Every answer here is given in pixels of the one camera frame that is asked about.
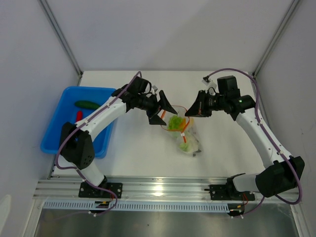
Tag aluminium frame post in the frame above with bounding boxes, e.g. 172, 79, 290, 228
252, 0, 303, 78
38, 0, 83, 86

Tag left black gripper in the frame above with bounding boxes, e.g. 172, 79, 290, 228
137, 91, 177, 126

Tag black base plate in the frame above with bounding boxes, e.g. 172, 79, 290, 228
78, 182, 123, 198
204, 184, 255, 201

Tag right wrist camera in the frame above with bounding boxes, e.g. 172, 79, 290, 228
202, 77, 217, 95

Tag blue plastic bin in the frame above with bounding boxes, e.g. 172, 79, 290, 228
40, 86, 115, 155

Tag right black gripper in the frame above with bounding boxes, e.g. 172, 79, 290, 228
185, 90, 227, 118

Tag yellow mango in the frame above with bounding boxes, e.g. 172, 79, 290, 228
179, 117, 194, 131

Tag white green cauliflower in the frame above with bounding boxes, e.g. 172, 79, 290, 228
176, 132, 200, 154

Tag green cucumber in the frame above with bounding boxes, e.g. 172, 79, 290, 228
75, 100, 100, 110

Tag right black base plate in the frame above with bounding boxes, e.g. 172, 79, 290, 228
204, 184, 255, 201

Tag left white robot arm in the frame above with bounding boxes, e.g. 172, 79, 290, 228
55, 72, 177, 198

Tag right aluminium frame post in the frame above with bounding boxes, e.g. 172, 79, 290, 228
252, 0, 303, 78

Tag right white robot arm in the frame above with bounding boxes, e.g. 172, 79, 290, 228
185, 76, 305, 199

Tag aluminium mounting rail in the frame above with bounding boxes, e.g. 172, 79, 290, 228
33, 176, 226, 202

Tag green lettuce piece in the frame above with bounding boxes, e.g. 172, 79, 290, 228
168, 115, 183, 130

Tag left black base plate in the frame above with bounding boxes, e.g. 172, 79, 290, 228
78, 182, 123, 198

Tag left aluminium frame post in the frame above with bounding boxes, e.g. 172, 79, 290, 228
38, 0, 83, 86

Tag clear zip top bag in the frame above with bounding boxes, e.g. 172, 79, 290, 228
160, 105, 201, 156

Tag red chili pepper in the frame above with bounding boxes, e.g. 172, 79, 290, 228
76, 111, 83, 122

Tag white slotted cable duct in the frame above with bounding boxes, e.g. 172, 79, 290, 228
43, 199, 230, 213

